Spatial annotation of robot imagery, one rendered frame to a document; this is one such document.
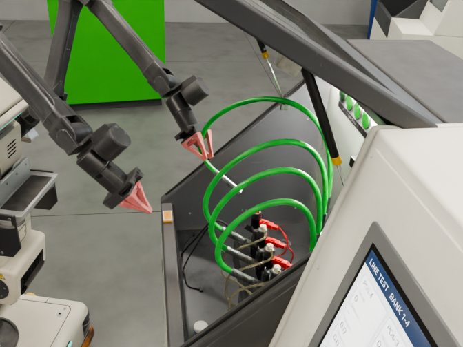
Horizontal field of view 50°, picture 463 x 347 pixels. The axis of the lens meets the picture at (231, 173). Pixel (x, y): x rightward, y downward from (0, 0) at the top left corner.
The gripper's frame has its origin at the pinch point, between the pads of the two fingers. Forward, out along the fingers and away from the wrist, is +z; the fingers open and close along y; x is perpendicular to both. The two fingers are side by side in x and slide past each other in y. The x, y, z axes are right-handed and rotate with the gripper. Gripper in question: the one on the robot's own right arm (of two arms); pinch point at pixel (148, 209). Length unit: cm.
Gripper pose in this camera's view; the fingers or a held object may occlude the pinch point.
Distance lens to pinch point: 119.4
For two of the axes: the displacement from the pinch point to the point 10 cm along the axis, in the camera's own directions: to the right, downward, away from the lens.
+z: 6.8, 6.6, 3.2
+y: 7.3, -5.5, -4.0
